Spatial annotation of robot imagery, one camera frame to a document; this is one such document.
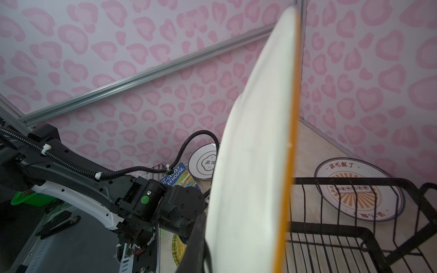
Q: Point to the white plate orange sunburst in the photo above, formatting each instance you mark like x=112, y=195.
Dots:
x=366, y=202

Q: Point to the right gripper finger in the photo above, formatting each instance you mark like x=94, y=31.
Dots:
x=194, y=256

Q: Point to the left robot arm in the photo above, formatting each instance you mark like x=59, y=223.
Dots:
x=132, y=207

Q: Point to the white plate black rings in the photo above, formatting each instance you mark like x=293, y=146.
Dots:
x=205, y=162

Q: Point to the aluminium frame left post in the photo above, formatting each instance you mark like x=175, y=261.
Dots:
x=302, y=8

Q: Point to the aluminium frame left diagonal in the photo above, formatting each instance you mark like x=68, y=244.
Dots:
x=145, y=77

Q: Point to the green woven bamboo tray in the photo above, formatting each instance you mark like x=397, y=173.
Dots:
x=178, y=249

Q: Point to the black wire dish rack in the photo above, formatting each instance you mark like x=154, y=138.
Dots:
x=321, y=239

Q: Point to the green plastic basket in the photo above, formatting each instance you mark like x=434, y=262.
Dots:
x=31, y=198

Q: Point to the star plate yellow rim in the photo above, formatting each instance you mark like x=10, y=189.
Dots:
x=247, y=213

